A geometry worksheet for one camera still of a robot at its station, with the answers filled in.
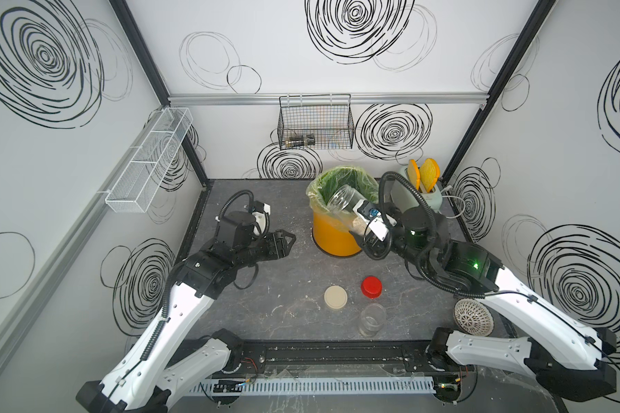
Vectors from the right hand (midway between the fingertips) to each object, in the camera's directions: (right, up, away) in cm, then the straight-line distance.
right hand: (367, 217), depth 61 cm
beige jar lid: (-6, -28, +24) cm, 37 cm away
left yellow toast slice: (+23, +14, +30) cm, 41 cm away
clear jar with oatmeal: (+5, -34, +19) cm, 39 cm away
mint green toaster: (+21, +5, +34) cm, 41 cm away
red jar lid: (+7, -25, +26) cm, 37 cm away
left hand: (-20, -6, +6) cm, 21 cm away
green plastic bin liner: (-7, +12, +28) cm, 31 cm away
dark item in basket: (-19, +25, +26) cm, 40 cm away
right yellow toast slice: (+30, +14, +34) cm, 48 cm away
